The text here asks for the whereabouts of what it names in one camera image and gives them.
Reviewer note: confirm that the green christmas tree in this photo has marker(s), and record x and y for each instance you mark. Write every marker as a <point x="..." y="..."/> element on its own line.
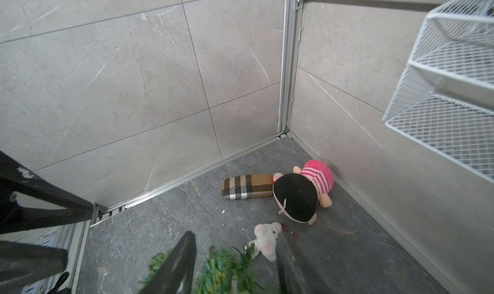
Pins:
<point x="228" y="271"/>

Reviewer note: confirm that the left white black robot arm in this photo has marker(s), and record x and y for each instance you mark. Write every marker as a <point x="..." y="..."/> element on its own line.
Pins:
<point x="23" y="264"/>

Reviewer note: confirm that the white wire mesh basket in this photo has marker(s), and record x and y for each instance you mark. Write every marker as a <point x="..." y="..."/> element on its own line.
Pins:
<point x="444" y="99"/>

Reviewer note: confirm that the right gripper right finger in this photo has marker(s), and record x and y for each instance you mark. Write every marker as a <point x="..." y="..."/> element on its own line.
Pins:
<point x="296" y="273"/>

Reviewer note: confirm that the small white pink plush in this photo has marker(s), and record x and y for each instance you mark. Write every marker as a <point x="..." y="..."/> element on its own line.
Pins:
<point x="266" y="239"/>

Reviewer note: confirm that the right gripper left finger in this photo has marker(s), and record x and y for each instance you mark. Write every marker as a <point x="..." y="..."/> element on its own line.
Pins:
<point x="176" y="274"/>

